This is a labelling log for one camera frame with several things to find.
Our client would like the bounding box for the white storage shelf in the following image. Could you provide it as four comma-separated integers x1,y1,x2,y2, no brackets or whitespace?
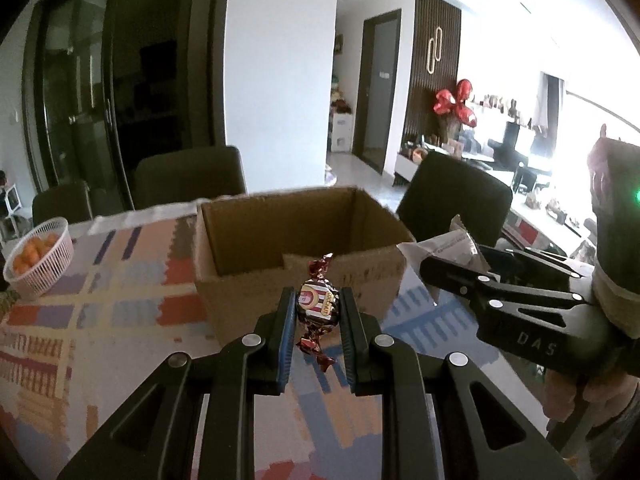
326,77,356,155

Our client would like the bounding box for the dark chair far left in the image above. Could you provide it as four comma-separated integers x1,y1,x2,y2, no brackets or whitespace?
32,180,93,226

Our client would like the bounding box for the dark chair right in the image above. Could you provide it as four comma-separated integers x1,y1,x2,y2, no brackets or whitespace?
396,152,513,247

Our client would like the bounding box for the right hand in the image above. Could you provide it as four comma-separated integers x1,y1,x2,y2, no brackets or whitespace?
541,366,640,453

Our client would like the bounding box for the brown cardboard box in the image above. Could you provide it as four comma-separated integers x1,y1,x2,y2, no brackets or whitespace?
193,188,414,346

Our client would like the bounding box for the red balloon bow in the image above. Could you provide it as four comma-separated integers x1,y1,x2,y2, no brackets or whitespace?
433,79,477,128

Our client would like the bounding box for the patterned tablecloth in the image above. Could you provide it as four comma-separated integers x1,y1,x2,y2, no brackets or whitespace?
0,204,551,480

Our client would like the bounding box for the dark chair behind table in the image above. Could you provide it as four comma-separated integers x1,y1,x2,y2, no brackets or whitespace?
134,146,246,209

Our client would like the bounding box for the white translucent pastry pack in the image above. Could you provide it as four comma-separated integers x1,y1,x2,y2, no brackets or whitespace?
397,214,490,306

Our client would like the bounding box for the brown twist-wrapped candy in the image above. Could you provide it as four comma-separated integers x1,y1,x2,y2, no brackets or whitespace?
296,252,341,373

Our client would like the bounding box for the pink plastic basket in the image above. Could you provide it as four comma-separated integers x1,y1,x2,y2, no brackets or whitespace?
3,217,74,300

